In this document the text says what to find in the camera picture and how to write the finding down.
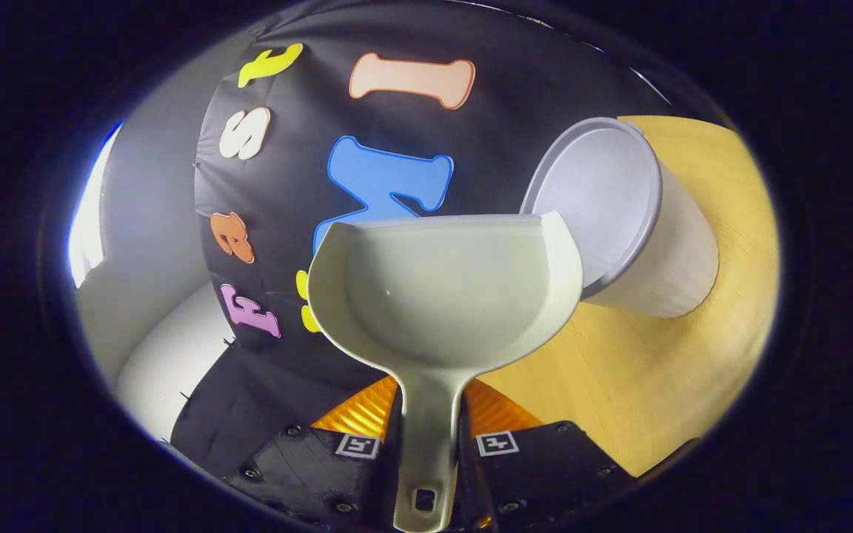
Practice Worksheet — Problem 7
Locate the wooden desktop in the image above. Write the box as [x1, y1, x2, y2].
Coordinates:
[475, 115, 781, 478]

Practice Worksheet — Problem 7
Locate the white garbage bin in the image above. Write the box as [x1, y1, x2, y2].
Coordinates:
[519, 116, 720, 320]

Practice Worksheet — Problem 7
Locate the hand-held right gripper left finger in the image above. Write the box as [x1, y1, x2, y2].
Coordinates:
[223, 374, 404, 529]

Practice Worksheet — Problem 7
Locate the grey plastic dustpan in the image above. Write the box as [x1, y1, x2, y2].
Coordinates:
[307, 211, 584, 533]

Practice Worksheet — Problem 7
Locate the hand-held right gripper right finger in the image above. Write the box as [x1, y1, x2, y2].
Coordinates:
[456, 378, 638, 531]

